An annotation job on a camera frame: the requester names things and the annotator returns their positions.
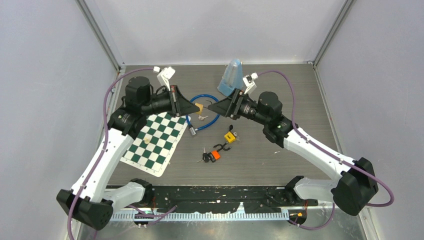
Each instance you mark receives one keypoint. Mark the aluminium corner post right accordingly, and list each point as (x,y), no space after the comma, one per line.
(337,24)

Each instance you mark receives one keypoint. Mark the brass padlock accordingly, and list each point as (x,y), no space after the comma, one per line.
(200,108)

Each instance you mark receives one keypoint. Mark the aluminium corner post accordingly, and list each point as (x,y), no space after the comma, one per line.
(96,22)
(337,24)

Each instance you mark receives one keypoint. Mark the orange black padlock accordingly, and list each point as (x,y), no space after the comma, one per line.
(214,154)

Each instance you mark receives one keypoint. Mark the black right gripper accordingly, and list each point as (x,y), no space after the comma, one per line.
(229,107)

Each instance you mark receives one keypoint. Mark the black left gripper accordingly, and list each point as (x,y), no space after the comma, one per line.
(180,105)

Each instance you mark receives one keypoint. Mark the black headed key bunch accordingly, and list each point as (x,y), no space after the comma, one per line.
(205,156)

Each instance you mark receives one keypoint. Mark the aluminium corner post left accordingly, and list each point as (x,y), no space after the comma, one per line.
(96,22)

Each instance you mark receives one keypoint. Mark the yellow padlock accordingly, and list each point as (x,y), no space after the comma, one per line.
(230,137)

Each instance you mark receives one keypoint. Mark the slotted cable duct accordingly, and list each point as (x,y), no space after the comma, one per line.
(239,215)

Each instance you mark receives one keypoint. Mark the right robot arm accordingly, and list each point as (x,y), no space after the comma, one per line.
(351,184)

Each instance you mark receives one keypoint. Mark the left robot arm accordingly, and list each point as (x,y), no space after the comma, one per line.
(87,201)

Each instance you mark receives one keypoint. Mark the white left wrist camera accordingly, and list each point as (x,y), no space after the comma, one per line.
(164,75)

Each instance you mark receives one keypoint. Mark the green white chessboard mat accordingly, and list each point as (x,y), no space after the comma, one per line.
(165,132)

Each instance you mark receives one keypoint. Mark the blue translucent metronome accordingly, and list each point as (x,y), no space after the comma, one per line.
(232,78)

